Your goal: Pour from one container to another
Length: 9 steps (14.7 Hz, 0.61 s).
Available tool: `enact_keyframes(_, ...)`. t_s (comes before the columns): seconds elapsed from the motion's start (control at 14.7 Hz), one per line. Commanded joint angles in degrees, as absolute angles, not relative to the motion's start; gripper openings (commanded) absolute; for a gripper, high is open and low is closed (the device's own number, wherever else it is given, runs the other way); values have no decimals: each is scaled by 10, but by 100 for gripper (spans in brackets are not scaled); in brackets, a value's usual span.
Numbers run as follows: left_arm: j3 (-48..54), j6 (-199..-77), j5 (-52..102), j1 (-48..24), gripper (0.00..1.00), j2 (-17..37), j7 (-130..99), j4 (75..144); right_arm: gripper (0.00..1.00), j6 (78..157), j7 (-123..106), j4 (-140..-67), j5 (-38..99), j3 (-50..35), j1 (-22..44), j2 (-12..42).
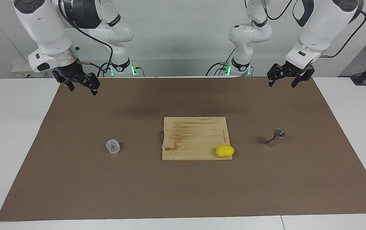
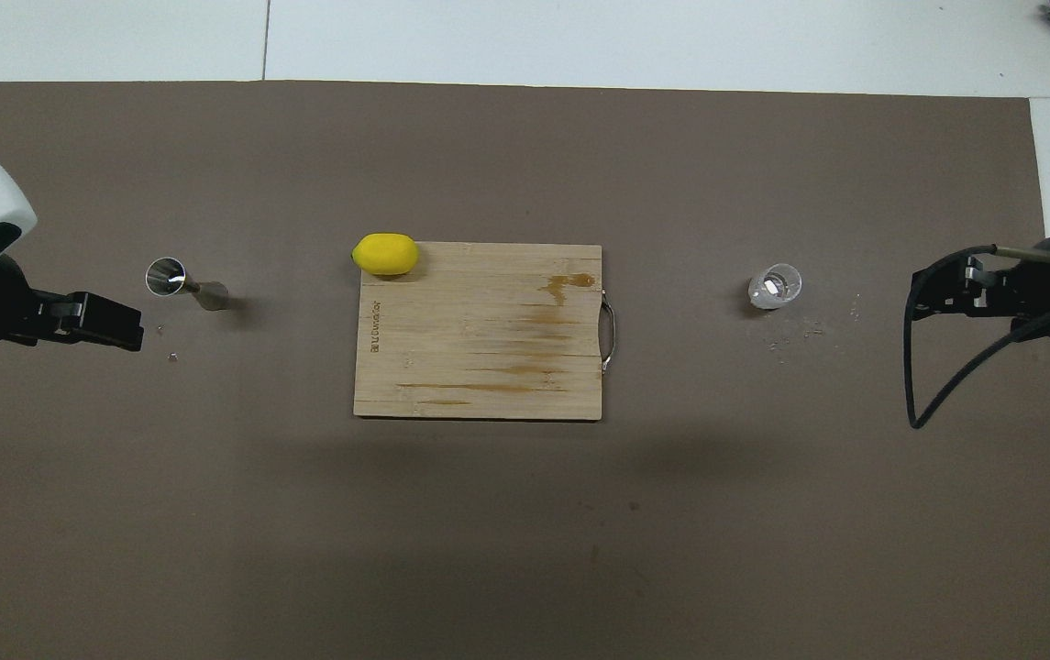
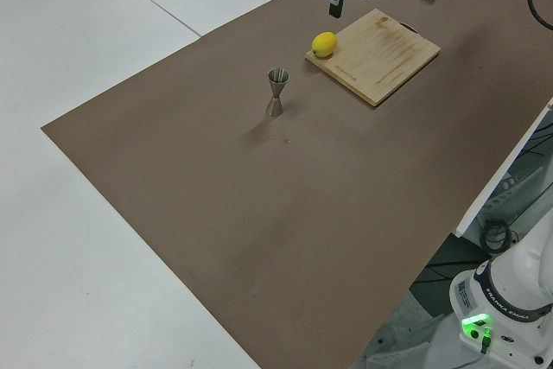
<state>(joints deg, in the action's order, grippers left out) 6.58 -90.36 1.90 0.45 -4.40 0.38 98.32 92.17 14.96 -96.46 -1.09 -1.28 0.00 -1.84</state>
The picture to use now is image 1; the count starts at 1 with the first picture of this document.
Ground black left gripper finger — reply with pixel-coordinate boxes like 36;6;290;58
267;64;282;87
292;66;315;88

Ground small clear glass cup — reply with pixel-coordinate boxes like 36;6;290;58
105;139;121;155

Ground steel double jigger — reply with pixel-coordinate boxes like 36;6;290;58
265;128;285;148

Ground yellow lemon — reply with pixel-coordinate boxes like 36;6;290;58
215;145;235;158

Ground brown table mat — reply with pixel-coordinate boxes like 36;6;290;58
0;76;366;222

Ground wooden cutting board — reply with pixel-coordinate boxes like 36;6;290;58
159;117;233;161

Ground black base cable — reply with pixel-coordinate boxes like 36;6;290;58
97;62;113;77
206;48;236;76

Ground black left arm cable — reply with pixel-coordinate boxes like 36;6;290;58
263;0;366;58

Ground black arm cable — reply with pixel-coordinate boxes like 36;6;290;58
263;0;366;58
58;0;113;77

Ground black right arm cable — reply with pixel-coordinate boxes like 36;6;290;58
58;0;113;77

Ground white wall power strip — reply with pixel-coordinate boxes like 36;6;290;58
11;62;47;79

